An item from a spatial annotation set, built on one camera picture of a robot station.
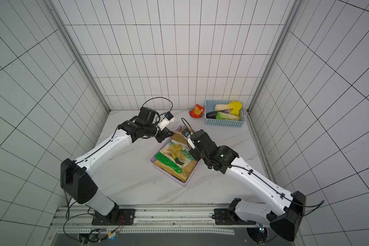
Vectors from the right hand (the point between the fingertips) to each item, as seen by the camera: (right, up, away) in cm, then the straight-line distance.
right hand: (189, 143), depth 74 cm
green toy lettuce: (+23, +15, +33) cm, 43 cm away
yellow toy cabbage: (+35, +22, +36) cm, 55 cm away
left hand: (-11, +3, +6) cm, 13 cm away
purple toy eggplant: (+17, +16, +37) cm, 44 cm away
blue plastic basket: (+17, +23, +47) cm, 55 cm away
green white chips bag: (-8, -10, +10) cm, 17 cm away
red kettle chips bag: (-6, +2, +8) cm, 10 cm away
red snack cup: (+7, +17, +40) cm, 44 cm away
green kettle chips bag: (-8, -10, +11) cm, 17 cm away
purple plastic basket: (-8, -19, +5) cm, 22 cm away
